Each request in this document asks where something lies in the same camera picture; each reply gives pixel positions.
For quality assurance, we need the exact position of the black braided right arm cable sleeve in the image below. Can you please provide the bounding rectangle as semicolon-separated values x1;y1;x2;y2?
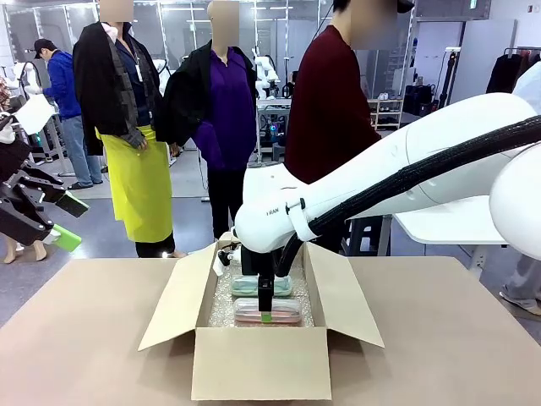
274;114;541;278

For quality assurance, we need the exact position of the pink transparent glasses case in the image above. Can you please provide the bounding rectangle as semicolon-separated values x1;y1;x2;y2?
234;297;303;327

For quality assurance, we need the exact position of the green transparent glasses case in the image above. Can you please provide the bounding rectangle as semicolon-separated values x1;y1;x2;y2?
231;274;293;298

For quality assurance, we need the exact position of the mannequin with yellow skirt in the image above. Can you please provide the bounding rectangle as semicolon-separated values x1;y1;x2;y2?
72;0;187;259

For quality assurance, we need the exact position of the person in blue jacket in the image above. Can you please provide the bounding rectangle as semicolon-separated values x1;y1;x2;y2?
33;38;105;190

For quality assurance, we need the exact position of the black bag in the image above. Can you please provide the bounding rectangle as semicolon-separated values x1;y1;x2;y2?
403;84;436;115

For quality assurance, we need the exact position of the clothes rack with dark garments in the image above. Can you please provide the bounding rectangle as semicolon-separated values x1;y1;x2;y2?
485;46;541;95

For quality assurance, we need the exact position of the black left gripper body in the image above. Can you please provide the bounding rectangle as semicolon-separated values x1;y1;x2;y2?
0;168;64;247

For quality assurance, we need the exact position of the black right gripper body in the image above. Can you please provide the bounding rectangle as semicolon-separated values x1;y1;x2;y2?
240;247;276;280

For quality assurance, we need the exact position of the large open cardboard box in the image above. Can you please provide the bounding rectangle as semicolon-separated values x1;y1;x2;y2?
138;230;385;402

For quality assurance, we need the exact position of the black tripod pole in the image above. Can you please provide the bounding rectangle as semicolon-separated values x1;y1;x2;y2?
437;48;462;111

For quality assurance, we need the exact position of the wooden shoe rack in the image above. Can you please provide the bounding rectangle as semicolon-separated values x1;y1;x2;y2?
367;96;405;130

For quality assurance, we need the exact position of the white background humanoid robot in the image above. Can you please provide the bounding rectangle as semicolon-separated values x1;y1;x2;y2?
12;61;43;96

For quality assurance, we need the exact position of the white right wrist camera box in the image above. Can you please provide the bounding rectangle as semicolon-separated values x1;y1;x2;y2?
213;249;233;278

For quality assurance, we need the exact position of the clear bubble wrap sheet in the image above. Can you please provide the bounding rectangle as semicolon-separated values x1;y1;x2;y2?
206;253;316;329

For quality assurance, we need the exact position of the white side table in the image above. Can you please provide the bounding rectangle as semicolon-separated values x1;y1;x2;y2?
392;196;522;247

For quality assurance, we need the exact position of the mannequin with purple shirt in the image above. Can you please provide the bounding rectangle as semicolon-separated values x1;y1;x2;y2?
162;0;259;240

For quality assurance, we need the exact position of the person in maroon sweater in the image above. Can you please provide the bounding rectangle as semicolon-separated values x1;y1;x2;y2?
283;0;415;255

